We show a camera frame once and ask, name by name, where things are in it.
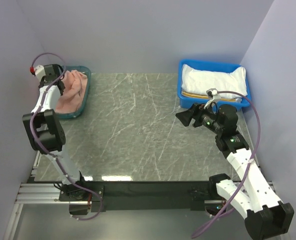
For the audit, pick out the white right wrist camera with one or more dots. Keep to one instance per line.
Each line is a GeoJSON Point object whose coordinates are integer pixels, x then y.
{"type": "Point", "coordinates": [214, 97]}

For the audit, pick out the white terry towel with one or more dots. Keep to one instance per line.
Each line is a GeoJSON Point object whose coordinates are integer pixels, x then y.
{"type": "Point", "coordinates": [195, 83]}

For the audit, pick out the teal plastic laundry basket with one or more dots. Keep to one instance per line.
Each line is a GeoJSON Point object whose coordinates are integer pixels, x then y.
{"type": "Point", "coordinates": [49, 95]}

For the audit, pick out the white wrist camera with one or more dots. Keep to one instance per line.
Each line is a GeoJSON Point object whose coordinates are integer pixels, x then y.
{"type": "Point", "coordinates": [37, 71]}
{"type": "Point", "coordinates": [214, 97]}

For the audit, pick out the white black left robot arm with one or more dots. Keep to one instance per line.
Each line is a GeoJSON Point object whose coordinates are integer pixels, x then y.
{"type": "Point", "coordinates": [43, 128]}

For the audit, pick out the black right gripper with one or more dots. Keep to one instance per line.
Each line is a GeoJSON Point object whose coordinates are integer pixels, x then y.
{"type": "Point", "coordinates": [197, 110]}

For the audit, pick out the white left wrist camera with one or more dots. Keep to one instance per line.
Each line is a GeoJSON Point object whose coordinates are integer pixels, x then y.
{"type": "Point", "coordinates": [37, 71]}

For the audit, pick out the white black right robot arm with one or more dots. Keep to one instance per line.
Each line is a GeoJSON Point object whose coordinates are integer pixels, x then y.
{"type": "Point", "coordinates": [264, 213]}

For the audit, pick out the pink terry towel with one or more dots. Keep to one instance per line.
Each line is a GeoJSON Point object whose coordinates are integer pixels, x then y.
{"type": "Point", "coordinates": [75, 83]}

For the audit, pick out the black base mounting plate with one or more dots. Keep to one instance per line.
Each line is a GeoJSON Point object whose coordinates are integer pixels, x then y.
{"type": "Point", "coordinates": [101, 196]}

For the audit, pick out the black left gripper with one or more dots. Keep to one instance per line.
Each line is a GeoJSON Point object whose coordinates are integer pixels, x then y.
{"type": "Point", "coordinates": [43, 80]}

